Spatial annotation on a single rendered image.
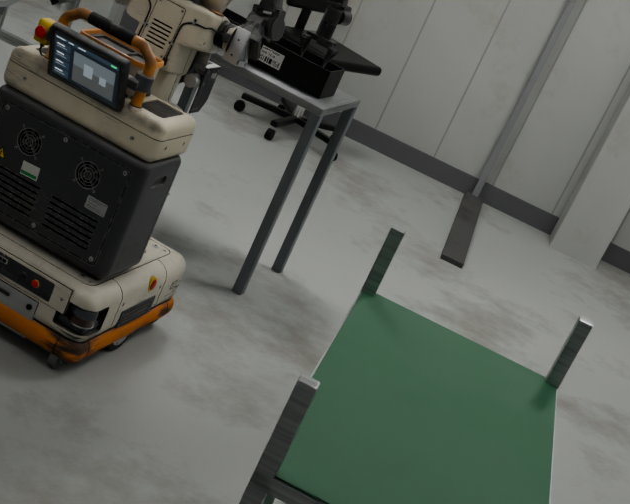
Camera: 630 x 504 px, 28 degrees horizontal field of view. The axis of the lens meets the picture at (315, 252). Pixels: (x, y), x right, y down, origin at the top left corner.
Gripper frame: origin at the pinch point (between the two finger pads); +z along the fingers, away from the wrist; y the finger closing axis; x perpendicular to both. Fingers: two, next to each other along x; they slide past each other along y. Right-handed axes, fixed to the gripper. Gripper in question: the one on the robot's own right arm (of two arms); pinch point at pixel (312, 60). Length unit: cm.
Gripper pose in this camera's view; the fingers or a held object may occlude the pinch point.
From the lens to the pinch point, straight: 443.5
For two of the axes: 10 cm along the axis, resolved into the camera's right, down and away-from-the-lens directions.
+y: -8.5, -4.7, 2.2
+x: -3.3, 1.6, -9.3
